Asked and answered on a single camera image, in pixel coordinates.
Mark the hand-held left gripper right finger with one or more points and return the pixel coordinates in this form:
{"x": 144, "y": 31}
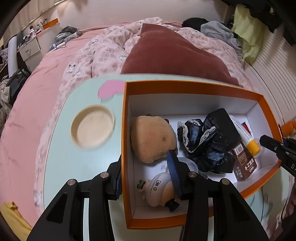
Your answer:
{"x": 172, "y": 171}

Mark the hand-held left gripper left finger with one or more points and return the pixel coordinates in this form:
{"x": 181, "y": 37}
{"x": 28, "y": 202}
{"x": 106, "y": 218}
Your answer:
{"x": 119, "y": 183}

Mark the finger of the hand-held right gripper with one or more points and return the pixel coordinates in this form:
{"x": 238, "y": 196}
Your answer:
{"x": 270, "y": 143}

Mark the round cream toy figure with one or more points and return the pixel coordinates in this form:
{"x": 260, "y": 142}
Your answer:
{"x": 157, "y": 190}

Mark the white tube with yellow cap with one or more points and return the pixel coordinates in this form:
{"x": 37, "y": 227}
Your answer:
{"x": 242, "y": 133}

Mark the brown drink carton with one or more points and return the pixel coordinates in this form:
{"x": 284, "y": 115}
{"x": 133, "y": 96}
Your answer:
{"x": 244, "y": 162}

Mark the tan capybara plush toy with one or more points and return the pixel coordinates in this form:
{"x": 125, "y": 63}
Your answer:
{"x": 150, "y": 139}

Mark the black lace-trimmed pouch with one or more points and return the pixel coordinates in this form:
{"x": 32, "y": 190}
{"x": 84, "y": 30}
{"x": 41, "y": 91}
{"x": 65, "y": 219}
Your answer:
{"x": 215, "y": 139}

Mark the orange cardboard box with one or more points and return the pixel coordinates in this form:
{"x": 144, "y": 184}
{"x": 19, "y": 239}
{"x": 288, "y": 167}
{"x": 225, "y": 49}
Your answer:
{"x": 189, "y": 106}

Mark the orange bottle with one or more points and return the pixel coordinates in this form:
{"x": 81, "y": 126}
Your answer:
{"x": 289, "y": 128}

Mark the small red packet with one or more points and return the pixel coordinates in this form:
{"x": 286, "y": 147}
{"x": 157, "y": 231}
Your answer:
{"x": 245, "y": 127}

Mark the mint cartoon lap desk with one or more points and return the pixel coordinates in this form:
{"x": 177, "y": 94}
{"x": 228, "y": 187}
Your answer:
{"x": 92, "y": 166}

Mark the white slatted panel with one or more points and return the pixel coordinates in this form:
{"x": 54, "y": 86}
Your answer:
{"x": 277, "y": 76}

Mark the yellow carrot-print cloth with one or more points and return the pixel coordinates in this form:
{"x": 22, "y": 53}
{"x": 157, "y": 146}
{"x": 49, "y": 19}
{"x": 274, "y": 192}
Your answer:
{"x": 11, "y": 215}

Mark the lime green hanging cloth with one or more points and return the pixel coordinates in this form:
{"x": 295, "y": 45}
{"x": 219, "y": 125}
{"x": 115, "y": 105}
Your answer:
{"x": 247, "y": 32}

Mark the pink bed sheet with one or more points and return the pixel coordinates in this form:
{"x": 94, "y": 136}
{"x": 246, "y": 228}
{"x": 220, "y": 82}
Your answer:
{"x": 34, "y": 104}

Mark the maroon pillow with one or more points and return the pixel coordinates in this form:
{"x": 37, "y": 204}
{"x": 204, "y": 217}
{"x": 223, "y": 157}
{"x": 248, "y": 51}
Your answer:
{"x": 166, "y": 55}

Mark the grey clothing pile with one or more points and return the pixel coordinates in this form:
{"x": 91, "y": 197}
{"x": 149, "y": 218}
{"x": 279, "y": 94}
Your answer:
{"x": 217, "y": 30}

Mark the pink floral quilt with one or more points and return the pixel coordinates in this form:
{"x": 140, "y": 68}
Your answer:
{"x": 104, "y": 55}

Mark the black hanging clothes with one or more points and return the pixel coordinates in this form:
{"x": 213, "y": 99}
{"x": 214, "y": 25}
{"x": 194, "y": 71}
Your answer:
{"x": 266, "y": 14}

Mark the black clothing pile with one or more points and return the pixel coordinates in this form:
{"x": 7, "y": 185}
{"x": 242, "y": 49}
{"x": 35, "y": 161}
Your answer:
{"x": 194, "y": 23}

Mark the striped grey clothes pile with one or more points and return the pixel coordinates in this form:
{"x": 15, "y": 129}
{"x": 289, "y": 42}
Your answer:
{"x": 67, "y": 32}

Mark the white nightstand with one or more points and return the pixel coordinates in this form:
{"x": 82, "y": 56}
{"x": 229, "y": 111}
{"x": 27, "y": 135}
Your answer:
{"x": 30, "y": 49}

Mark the small orange shelf box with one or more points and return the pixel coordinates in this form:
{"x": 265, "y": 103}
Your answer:
{"x": 52, "y": 22}

